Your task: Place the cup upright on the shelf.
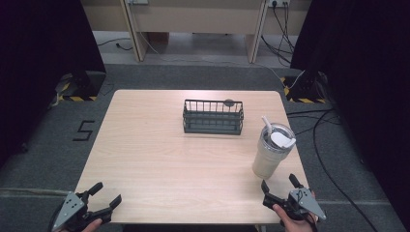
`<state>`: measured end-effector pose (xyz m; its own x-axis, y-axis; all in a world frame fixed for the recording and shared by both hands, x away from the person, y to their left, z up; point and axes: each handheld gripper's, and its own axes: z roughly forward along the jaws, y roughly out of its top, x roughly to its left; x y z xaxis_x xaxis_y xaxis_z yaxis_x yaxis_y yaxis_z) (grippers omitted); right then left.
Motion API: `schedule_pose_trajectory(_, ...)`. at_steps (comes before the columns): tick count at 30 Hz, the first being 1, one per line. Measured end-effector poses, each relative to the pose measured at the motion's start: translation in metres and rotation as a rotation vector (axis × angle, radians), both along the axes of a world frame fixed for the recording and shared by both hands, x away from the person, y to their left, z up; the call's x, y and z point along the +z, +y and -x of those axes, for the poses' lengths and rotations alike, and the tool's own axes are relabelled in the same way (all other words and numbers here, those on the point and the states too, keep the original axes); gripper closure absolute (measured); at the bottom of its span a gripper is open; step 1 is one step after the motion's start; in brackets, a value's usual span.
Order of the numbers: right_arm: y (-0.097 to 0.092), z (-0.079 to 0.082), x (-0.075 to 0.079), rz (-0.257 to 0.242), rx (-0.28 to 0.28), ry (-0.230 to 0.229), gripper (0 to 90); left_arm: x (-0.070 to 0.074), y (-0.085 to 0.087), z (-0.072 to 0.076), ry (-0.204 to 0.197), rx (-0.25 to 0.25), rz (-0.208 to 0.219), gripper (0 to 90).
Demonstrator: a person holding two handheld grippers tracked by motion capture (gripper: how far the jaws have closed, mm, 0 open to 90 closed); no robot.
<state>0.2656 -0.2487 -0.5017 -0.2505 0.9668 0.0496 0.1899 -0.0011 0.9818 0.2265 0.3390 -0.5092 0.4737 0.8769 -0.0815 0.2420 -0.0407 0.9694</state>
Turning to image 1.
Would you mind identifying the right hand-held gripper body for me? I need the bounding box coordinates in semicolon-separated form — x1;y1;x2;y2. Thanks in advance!
262;188;327;223

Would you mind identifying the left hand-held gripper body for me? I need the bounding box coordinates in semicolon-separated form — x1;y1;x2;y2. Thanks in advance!
50;189;113;232

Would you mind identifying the cream tumbler with straw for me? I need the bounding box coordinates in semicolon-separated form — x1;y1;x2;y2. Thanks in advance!
251;115;297;181

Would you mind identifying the person's left hand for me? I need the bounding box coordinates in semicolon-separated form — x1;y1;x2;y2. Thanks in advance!
81;217;104;232

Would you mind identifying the person's right hand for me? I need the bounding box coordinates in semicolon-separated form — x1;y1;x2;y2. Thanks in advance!
272;191;319;232

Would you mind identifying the black stand base, striped tape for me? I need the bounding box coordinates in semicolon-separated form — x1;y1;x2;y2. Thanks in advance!
56;71;107;102
279;70;329;105

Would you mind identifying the black curtain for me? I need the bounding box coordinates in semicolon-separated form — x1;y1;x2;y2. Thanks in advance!
0;0;107;168
289;0;410;223

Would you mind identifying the beige wooden desk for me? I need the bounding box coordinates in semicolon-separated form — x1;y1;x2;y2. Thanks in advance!
80;0;313;64

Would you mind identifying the long black floor cable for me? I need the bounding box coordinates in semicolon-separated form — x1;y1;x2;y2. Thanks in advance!
285;108;382;232

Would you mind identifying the black wire basket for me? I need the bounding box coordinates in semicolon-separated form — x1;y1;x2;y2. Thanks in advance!
182;98;246;136

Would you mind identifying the white cable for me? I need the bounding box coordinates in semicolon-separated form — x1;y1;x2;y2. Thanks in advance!
137;30;306;91

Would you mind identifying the short black floor cable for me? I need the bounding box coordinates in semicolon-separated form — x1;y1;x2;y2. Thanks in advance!
96;37;133;52

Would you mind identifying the bundle of black cables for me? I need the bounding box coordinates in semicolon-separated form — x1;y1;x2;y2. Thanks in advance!
260;1;296;66

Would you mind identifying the white wall socket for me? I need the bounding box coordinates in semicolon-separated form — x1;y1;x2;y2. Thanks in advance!
267;0;291;9

